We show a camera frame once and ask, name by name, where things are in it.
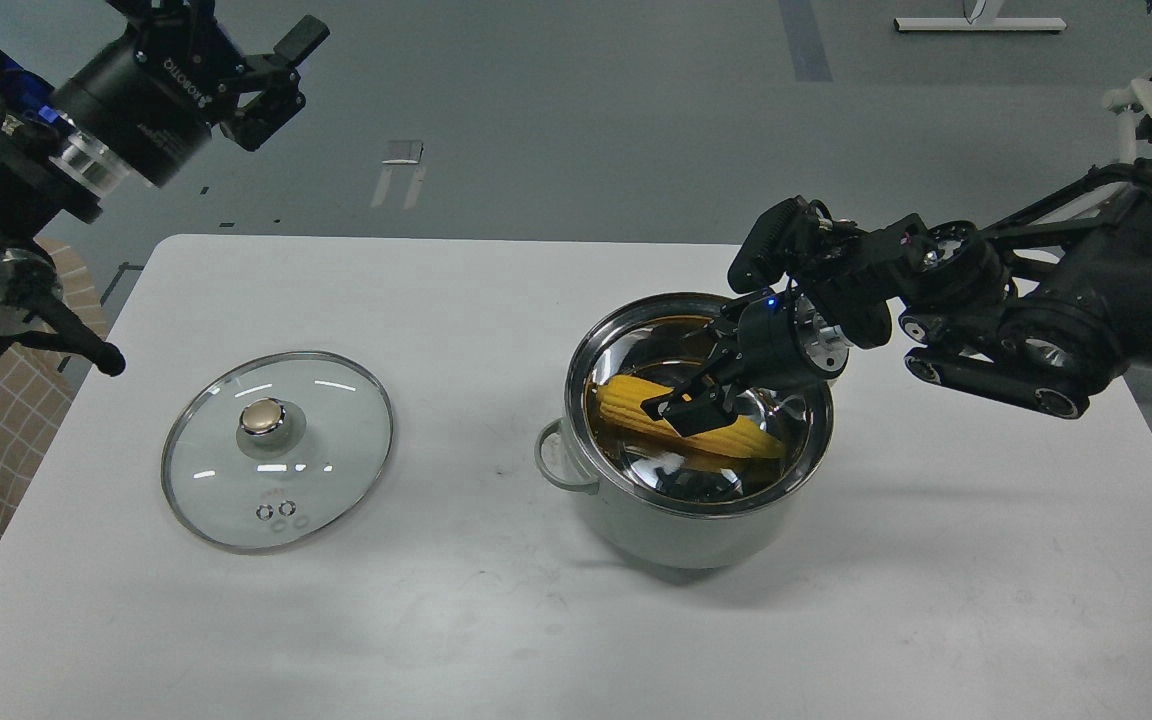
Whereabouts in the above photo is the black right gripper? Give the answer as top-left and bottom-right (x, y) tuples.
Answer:
(641, 290), (851, 437)

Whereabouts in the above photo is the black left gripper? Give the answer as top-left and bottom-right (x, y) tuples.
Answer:
(52, 1), (329, 187)

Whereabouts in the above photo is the yellow corn cob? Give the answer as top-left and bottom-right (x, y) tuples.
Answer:
(596, 376), (786, 458)

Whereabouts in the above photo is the glass pot lid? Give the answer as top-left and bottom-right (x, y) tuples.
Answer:
(160, 350), (396, 553)

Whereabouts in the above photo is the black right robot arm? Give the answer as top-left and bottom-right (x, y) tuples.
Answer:
(641, 159), (1152, 437)

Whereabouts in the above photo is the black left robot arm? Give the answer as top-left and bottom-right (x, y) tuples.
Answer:
(0, 1), (329, 376)

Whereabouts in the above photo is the grey steel cooking pot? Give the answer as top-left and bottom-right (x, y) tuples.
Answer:
(535, 291), (833, 570)

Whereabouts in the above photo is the white table base bar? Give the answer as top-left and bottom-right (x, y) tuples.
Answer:
(893, 17), (1068, 35)

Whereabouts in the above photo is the white chair frame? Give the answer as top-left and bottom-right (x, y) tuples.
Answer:
(1101, 77), (1152, 164)

